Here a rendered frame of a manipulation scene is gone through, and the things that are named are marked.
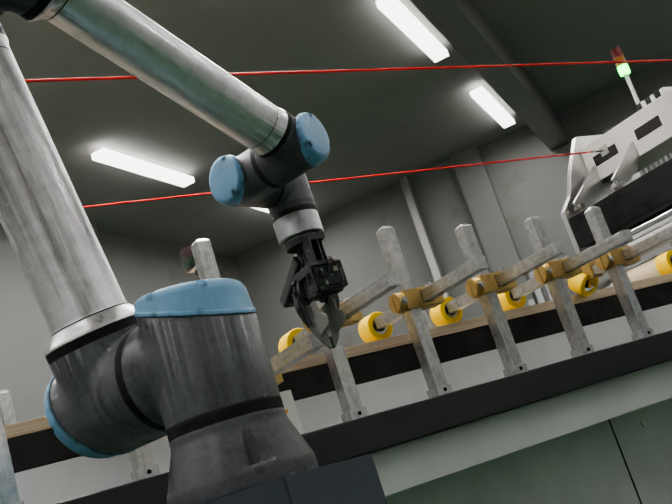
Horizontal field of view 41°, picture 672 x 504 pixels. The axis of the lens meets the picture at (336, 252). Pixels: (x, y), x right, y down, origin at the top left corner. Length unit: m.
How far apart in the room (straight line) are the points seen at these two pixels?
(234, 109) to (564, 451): 1.58
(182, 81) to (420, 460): 1.11
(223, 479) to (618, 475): 1.88
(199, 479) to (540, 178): 8.54
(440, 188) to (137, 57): 8.45
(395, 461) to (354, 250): 7.96
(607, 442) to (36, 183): 1.96
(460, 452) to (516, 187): 7.43
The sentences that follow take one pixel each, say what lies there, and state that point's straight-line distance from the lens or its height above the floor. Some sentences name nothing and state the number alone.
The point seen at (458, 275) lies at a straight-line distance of 2.11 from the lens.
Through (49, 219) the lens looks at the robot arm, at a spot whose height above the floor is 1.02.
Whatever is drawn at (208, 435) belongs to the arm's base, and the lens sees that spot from 1.09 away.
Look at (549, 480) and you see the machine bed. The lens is 2.62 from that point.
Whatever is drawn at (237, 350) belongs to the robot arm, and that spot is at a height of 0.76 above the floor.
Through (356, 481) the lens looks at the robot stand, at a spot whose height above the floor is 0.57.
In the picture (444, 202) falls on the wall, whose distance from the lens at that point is 9.70.
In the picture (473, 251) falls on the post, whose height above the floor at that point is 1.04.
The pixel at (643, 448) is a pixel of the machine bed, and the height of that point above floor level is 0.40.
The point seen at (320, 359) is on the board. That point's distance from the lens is 2.30.
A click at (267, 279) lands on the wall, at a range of 10.44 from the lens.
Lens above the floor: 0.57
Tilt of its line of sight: 14 degrees up
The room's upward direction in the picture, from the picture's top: 18 degrees counter-clockwise
